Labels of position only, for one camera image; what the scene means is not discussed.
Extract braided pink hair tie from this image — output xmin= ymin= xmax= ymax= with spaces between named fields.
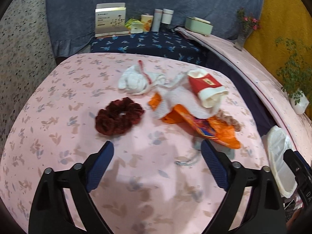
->
xmin=217 ymin=109 xmax=242 ymax=132

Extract red white paper cup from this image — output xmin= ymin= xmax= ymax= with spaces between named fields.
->
xmin=187 ymin=69 xmax=229 ymax=110

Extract dark red velvet scrunchie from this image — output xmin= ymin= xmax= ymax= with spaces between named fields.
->
xmin=95 ymin=97 xmax=145 ymax=136

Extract yellow fabric backdrop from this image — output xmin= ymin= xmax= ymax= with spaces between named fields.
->
xmin=244 ymin=0 xmax=311 ymax=81

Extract green plant white pot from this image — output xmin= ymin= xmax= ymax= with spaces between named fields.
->
xmin=276 ymin=37 xmax=311 ymax=115

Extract orange patterned small box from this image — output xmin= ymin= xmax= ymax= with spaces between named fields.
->
xmin=141 ymin=14 xmax=153 ymax=32

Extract slim white bottle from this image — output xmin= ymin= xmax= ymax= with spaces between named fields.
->
xmin=151 ymin=9 xmax=163 ymax=32

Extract light pink speckled cloth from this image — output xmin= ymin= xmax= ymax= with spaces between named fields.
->
xmin=175 ymin=27 xmax=311 ymax=165

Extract white crumpled sock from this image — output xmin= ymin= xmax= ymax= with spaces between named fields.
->
xmin=118 ymin=60 xmax=166 ymax=95

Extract small green white box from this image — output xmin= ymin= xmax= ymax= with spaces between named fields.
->
xmin=125 ymin=19 xmax=144 ymax=34

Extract navy floral cloth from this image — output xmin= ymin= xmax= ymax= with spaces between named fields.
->
xmin=90 ymin=30 xmax=207 ymax=66

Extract white cylindrical jar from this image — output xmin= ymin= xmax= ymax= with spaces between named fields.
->
xmin=161 ymin=9 xmax=174 ymax=25

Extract white open-top box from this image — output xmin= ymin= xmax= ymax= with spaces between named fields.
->
xmin=95 ymin=3 xmax=129 ymax=37

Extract grey plastic packet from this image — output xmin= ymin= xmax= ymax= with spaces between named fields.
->
xmin=174 ymin=136 xmax=235 ymax=167

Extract white trash bag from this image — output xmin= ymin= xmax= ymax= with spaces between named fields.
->
xmin=261 ymin=126 xmax=297 ymax=199

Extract pink floral tablecloth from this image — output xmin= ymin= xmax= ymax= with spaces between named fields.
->
xmin=0 ymin=52 xmax=271 ymax=234

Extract pale green tissue box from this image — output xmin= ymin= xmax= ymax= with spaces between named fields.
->
xmin=184 ymin=17 xmax=213 ymax=36

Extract glass vase pink flowers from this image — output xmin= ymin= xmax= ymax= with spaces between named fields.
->
xmin=234 ymin=7 xmax=260 ymax=51

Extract blue grey sofa cover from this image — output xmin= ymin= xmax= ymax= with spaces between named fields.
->
xmin=46 ymin=0 xmax=264 ymax=57

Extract white paper towel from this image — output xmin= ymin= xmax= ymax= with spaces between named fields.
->
xmin=154 ymin=74 xmax=221 ymax=119

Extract orange snack wrapper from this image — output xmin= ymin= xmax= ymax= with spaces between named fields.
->
xmin=148 ymin=93 xmax=241 ymax=150

